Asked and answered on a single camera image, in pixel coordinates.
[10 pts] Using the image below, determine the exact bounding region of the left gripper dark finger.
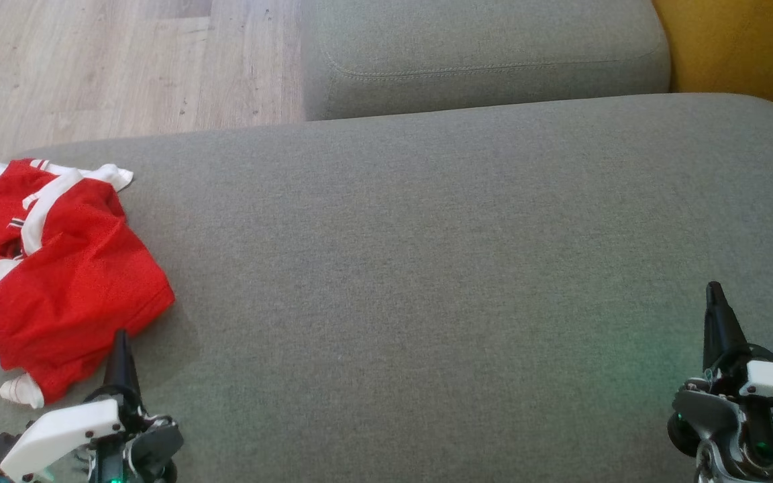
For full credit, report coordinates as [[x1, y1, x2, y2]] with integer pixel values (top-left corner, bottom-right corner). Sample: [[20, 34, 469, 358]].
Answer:
[[103, 329, 143, 411]]

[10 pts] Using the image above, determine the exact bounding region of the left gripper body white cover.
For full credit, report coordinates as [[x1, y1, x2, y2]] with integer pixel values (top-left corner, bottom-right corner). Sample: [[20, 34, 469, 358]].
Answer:
[[0, 394, 185, 483]]

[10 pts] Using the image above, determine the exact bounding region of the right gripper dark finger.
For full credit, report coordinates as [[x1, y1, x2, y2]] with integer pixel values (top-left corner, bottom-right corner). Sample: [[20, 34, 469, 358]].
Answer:
[[703, 282, 751, 372]]

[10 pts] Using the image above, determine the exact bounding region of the red shorts white waistband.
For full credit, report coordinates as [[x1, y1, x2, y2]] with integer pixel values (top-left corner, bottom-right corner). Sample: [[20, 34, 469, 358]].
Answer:
[[0, 180, 176, 410]]

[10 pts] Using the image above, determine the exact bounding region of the grey fabric sofa seat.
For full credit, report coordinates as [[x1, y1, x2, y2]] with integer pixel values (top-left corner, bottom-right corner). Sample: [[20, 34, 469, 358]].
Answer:
[[0, 93, 773, 483]]

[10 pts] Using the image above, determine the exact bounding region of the grey fabric sofa cushion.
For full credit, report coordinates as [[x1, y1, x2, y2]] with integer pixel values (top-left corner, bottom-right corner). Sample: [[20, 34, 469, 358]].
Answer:
[[301, 0, 671, 121]]

